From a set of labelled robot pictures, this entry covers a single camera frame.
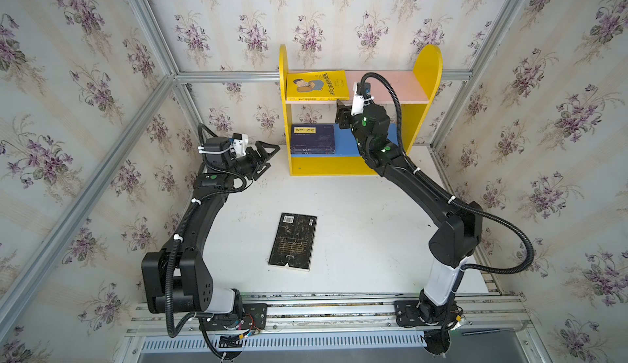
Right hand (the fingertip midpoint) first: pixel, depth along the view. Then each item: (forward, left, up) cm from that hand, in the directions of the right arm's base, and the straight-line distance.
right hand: (346, 99), depth 75 cm
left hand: (-11, +23, -12) cm, 28 cm away
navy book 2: (+3, +11, -25) cm, 27 cm away
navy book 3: (+4, +11, -27) cm, 30 cm away
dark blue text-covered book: (+10, +11, -23) cm, 27 cm away
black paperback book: (-28, +19, -40) cm, 53 cm away
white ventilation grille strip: (-57, +37, -45) cm, 82 cm away
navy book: (+4, +11, -24) cm, 27 cm away
